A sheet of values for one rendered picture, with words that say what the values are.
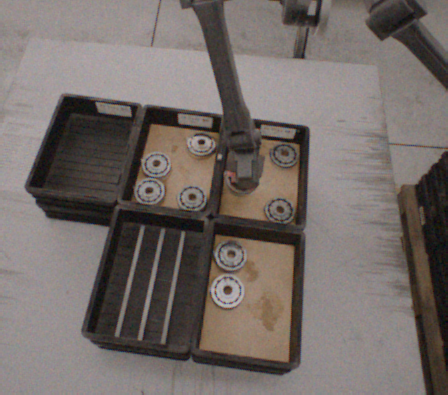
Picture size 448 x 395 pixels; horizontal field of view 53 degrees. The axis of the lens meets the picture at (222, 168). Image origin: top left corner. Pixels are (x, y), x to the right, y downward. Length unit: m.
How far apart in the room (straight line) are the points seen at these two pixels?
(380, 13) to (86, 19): 2.59
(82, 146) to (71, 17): 1.84
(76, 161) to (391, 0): 1.13
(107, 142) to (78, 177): 0.17
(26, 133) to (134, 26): 1.55
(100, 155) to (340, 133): 0.97
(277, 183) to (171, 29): 1.89
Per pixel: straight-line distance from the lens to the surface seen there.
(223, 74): 1.02
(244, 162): 1.13
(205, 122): 1.63
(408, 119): 3.04
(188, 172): 1.59
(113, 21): 3.34
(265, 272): 1.46
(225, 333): 1.41
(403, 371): 1.65
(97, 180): 1.61
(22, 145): 1.92
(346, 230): 1.72
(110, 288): 1.46
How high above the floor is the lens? 2.22
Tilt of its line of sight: 60 degrees down
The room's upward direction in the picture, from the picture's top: 6 degrees clockwise
